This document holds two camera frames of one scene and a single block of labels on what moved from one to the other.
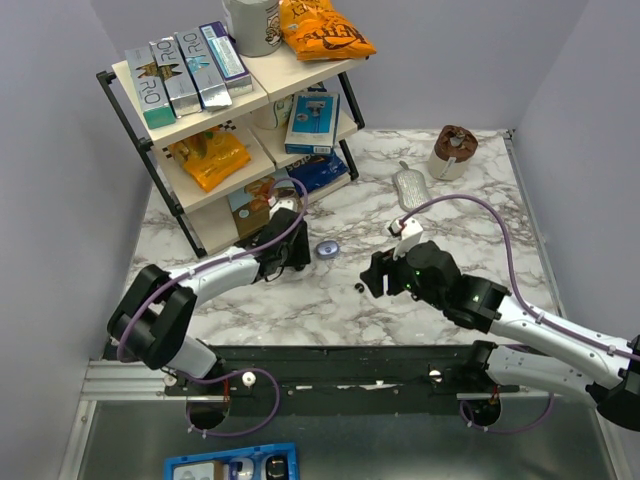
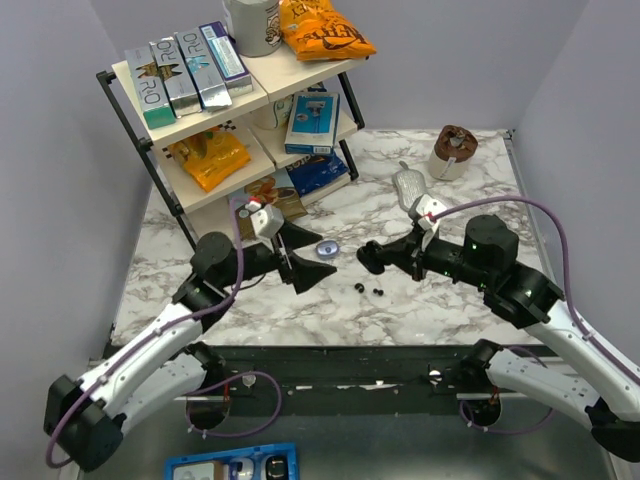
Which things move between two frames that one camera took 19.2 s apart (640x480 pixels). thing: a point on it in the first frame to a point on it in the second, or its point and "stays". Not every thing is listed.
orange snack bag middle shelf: x=211 y=156 stays
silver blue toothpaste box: x=211 y=89 stays
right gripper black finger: x=374 y=280 to x=400 y=253
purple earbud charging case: x=327 y=249 stays
